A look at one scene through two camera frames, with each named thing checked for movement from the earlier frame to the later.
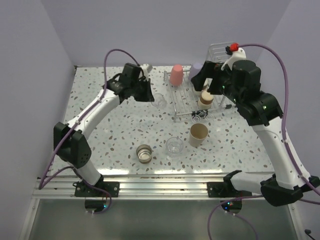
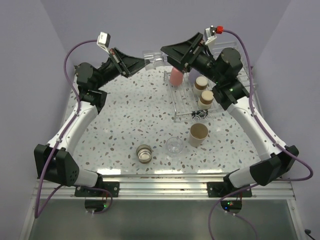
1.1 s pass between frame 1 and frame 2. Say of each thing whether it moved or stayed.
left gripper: moved
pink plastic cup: stayed
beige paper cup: stayed
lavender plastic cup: stayed
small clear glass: moved
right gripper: moved
